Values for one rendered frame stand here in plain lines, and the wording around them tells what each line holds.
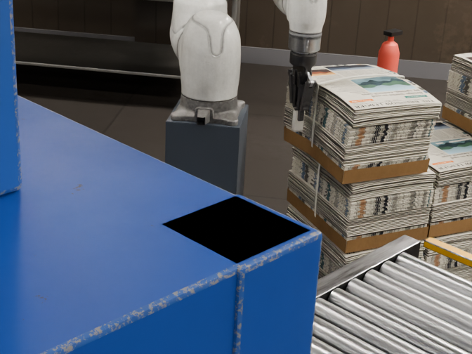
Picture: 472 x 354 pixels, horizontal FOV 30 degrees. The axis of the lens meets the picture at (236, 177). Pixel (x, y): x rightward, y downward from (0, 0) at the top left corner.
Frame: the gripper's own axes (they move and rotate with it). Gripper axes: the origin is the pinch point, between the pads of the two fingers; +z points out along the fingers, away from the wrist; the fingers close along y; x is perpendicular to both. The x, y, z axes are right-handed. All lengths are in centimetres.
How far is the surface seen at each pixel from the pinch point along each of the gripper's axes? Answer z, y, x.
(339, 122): -3.7, -14.4, -4.9
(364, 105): -9.9, -19.7, -9.0
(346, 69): -10.2, 10.7, -21.2
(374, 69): -10.3, 7.6, -29.0
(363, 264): 16, -55, 10
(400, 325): 16, -80, 16
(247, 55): 90, 356, -153
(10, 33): -70, -153, 107
